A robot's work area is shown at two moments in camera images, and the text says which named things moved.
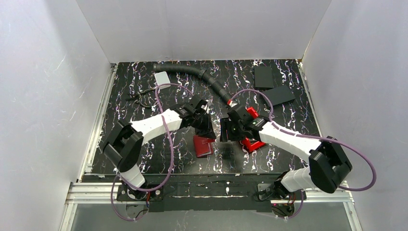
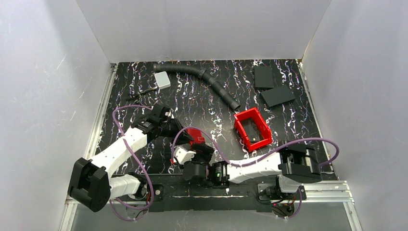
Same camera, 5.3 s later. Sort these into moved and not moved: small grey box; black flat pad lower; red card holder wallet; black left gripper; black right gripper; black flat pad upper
Moved: black left gripper; black right gripper; red card holder wallet
Not moved: black flat pad upper; small grey box; black flat pad lower
